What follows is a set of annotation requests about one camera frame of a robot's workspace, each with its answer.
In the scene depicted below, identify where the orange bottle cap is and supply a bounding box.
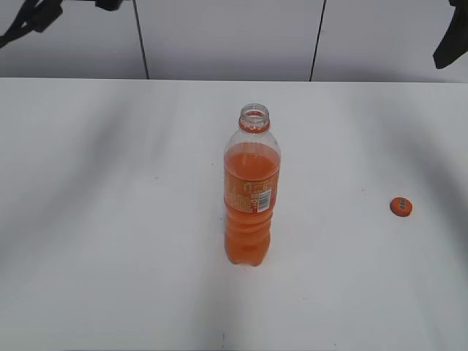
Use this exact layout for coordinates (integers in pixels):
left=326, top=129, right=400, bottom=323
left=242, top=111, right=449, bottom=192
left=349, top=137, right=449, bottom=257
left=389, top=197, right=413, bottom=217

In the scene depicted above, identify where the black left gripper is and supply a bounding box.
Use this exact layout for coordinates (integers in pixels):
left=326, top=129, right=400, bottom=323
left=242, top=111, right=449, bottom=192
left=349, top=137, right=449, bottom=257
left=1, top=0, right=124, bottom=48

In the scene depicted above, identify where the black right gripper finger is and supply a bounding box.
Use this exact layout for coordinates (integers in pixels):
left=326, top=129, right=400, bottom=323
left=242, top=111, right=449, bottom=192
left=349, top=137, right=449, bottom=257
left=433, top=0, right=468, bottom=69

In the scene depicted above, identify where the orange soda plastic bottle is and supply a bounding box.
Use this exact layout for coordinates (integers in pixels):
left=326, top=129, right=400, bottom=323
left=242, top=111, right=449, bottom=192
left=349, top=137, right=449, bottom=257
left=224, top=103, right=282, bottom=266

